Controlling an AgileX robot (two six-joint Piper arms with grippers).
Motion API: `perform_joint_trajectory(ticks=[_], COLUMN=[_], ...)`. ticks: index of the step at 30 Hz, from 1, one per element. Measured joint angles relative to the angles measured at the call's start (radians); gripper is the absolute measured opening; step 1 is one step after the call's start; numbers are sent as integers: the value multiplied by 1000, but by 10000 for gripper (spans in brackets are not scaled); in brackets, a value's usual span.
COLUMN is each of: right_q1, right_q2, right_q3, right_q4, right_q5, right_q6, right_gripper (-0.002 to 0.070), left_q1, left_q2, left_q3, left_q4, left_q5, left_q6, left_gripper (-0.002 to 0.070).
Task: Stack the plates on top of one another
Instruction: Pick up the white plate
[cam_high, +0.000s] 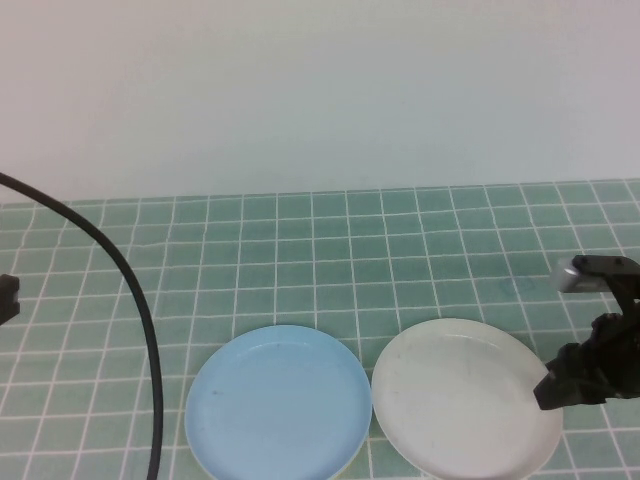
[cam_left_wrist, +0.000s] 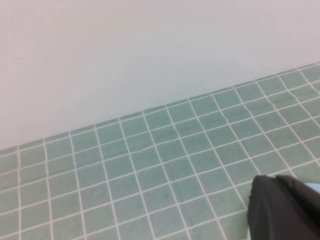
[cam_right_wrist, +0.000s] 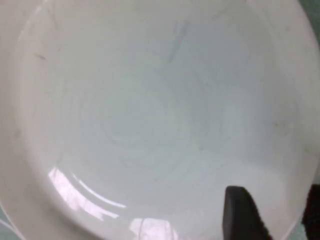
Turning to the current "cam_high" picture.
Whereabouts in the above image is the light blue round plate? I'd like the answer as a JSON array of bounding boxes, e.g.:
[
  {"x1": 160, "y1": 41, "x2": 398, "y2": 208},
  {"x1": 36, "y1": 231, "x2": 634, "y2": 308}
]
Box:
[{"x1": 183, "y1": 324, "x2": 374, "y2": 480}]

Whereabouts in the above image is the green checkered tablecloth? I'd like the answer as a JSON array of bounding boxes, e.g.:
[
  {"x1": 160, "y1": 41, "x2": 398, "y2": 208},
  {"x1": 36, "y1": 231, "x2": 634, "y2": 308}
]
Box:
[{"x1": 0, "y1": 180, "x2": 640, "y2": 480}]

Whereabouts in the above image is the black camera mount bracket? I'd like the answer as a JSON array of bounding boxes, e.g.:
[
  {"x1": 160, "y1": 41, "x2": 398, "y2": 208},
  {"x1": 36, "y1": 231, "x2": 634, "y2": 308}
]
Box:
[{"x1": 571, "y1": 254, "x2": 640, "y2": 324}]

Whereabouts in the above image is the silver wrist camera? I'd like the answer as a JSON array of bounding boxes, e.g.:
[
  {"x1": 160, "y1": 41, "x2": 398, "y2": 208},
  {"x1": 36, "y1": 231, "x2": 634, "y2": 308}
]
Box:
[{"x1": 549, "y1": 257, "x2": 613, "y2": 294}]

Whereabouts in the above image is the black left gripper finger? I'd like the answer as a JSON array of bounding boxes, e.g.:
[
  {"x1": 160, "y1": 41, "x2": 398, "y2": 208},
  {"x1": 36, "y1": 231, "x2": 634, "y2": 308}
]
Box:
[{"x1": 0, "y1": 273, "x2": 22, "y2": 328}]

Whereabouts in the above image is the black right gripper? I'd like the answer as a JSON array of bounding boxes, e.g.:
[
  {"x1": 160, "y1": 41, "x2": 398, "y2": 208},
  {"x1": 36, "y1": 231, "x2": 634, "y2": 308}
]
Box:
[{"x1": 532, "y1": 310, "x2": 640, "y2": 412}]

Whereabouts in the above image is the black cable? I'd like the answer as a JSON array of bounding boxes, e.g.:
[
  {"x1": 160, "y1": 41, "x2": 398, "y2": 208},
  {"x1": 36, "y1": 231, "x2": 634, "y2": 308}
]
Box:
[{"x1": 0, "y1": 171, "x2": 166, "y2": 480}]

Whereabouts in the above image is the white round plate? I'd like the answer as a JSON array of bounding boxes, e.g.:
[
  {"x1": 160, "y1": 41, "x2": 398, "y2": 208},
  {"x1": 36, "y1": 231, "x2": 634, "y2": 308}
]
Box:
[{"x1": 372, "y1": 317, "x2": 566, "y2": 480}]

